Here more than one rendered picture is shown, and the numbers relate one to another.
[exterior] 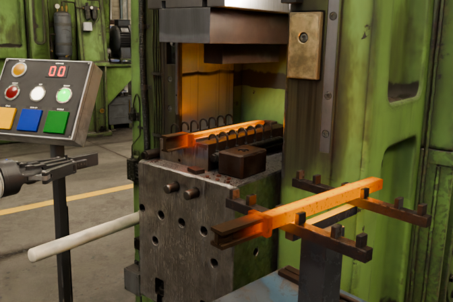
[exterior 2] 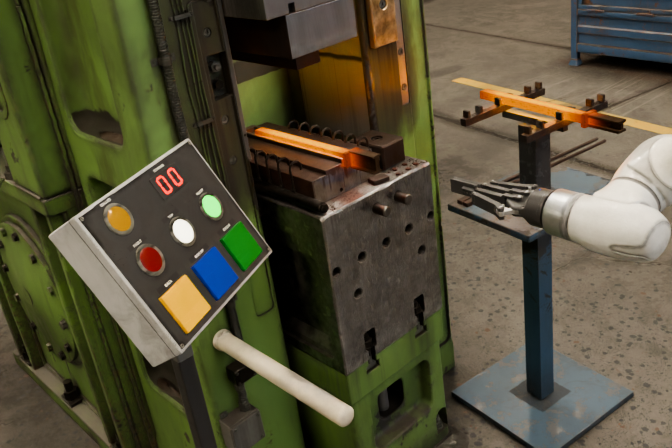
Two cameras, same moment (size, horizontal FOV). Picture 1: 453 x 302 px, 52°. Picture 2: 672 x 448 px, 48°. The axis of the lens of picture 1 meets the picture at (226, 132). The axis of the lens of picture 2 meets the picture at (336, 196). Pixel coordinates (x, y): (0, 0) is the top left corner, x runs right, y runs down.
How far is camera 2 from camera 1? 208 cm
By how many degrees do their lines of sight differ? 76
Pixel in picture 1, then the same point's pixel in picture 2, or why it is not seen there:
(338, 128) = (409, 77)
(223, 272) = (430, 249)
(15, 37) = not seen: outside the picture
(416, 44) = not seen: outside the picture
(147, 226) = (347, 285)
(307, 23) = not seen: outside the picture
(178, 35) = (318, 40)
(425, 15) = not seen: outside the picture
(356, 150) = (423, 88)
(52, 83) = (181, 202)
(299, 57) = (383, 24)
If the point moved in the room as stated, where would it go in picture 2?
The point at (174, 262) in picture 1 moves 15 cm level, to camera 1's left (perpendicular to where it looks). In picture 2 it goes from (384, 292) to (379, 326)
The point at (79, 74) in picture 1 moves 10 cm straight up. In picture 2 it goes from (196, 165) to (184, 116)
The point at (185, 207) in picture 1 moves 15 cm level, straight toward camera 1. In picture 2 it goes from (388, 222) to (449, 216)
